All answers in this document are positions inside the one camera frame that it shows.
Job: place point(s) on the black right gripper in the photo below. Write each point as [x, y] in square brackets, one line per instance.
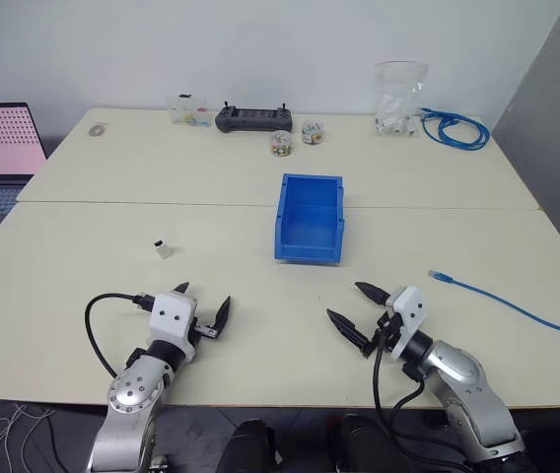
[388, 327]

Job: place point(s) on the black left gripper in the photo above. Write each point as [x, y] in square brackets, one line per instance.
[206, 334]

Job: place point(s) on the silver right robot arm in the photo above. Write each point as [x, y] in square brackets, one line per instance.
[457, 369]

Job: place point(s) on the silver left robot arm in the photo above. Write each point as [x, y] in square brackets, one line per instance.
[132, 389]

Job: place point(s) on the small white connector piece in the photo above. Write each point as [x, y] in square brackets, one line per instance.
[163, 251]

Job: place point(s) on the blue plastic bin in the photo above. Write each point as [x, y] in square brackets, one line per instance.
[309, 231]

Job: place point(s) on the dark rounded shape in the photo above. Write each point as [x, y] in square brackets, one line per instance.
[364, 443]
[250, 446]

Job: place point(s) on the round clear jar colourful bits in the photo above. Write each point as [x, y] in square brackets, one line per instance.
[280, 144]
[312, 133]

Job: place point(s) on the dark grey handheld controller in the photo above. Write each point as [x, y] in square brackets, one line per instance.
[253, 118]

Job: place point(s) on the clear plastic parts box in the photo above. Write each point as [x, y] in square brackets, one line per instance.
[191, 111]

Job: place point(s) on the clear tape roll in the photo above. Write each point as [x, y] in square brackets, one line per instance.
[96, 130]

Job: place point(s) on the clear plastic zip bag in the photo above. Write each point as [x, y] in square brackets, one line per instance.
[398, 98]

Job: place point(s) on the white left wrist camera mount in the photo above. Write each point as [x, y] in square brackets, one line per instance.
[171, 320]

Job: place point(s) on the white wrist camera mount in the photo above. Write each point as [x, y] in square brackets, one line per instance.
[171, 320]
[410, 308]

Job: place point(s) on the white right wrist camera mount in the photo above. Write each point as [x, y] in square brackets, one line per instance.
[410, 308]

